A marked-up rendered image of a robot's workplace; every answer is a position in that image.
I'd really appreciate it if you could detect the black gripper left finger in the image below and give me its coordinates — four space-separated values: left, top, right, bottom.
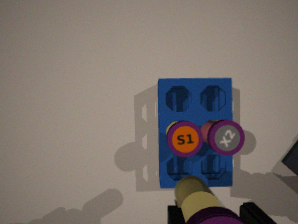
168 205 186 224

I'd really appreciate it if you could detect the blue tube rack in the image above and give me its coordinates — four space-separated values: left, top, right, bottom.
158 78 233 188

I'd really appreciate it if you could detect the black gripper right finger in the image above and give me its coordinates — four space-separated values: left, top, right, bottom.
239 202 277 224

